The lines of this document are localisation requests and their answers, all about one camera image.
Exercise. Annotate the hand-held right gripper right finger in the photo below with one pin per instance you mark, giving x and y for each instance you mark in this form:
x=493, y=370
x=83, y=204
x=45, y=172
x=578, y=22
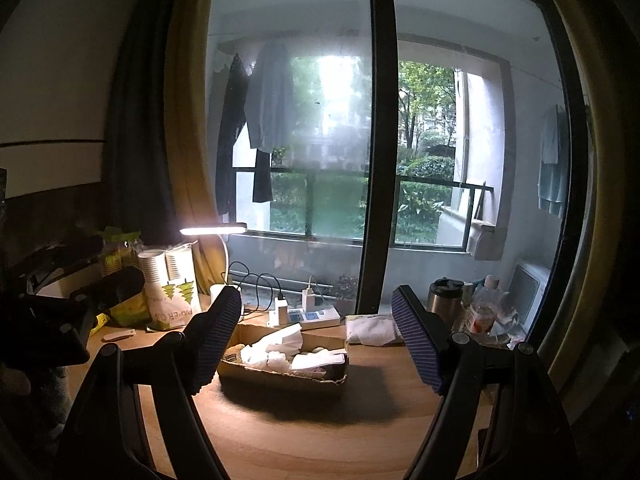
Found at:
x=417, y=340

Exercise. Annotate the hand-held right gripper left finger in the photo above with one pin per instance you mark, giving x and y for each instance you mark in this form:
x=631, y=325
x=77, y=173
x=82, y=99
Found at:
x=220, y=340

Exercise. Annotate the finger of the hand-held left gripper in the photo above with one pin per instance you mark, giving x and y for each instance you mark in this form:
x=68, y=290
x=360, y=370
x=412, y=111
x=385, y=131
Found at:
x=115, y=287

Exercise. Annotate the white cloth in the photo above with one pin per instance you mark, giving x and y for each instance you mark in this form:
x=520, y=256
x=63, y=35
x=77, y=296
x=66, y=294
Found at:
x=262, y=360

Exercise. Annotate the white paper towel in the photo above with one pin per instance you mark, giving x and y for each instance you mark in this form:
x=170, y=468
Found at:
x=320, y=360
x=280, y=340

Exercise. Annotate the cardboard box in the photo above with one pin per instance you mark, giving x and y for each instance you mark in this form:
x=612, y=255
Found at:
x=280, y=382

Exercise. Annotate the yellow green bag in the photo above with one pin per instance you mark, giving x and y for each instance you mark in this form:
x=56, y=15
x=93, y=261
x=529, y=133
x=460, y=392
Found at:
x=130, y=310

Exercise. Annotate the green packet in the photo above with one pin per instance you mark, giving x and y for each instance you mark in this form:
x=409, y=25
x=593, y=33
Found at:
x=120, y=250

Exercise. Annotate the steel thermos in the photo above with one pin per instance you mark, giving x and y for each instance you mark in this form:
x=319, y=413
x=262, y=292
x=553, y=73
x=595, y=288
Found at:
x=445, y=305

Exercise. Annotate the white napkin pack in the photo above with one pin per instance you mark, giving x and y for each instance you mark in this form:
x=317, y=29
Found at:
x=372, y=330

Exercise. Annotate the small beige object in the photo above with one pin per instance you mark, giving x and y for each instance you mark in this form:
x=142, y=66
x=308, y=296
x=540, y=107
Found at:
x=117, y=336

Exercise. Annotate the paper cup pack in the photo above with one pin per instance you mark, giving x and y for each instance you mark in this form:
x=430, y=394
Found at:
x=170, y=290

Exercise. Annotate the clear water bottle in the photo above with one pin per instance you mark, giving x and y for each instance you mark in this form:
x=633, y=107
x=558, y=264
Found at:
x=484, y=310

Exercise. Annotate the tall white charger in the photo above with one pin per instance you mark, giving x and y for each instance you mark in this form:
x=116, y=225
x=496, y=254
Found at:
x=308, y=299

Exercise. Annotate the white power strip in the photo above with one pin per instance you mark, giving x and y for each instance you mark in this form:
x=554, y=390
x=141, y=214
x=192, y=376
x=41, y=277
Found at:
x=320, y=319

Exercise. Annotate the white desk lamp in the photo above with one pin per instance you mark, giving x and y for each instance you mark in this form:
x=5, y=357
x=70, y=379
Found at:
x=215, y=229

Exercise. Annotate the white appliance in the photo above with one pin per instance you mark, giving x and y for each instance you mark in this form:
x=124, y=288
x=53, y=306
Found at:
x=527, y=287

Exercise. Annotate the dark curtain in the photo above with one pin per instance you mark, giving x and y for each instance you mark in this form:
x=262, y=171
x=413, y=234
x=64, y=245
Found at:
x=135, y=135

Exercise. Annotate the hanging black pants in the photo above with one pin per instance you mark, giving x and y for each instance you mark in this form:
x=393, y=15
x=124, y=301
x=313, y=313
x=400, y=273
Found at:
x=262, y=175

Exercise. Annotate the metal balcony railing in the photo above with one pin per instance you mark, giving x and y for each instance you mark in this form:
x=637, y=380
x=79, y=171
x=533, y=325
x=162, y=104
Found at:
x=325, y=175

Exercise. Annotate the hanging black garment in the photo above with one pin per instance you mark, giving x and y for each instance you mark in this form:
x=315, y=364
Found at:
x=230, y=135

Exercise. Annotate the yellow curtain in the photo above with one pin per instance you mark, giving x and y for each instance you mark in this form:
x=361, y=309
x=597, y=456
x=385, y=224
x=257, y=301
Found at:
x=585, y=160
x=192, y=110

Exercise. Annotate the hanging teal towel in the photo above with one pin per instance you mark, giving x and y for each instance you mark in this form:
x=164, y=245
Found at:
x=552, y=170

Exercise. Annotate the hanging white shirt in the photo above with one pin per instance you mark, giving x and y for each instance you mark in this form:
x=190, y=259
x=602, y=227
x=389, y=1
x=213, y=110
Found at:
x=270, y=100

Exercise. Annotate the black door frame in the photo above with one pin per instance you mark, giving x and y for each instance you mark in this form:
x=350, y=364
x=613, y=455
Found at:
x=380, y=135

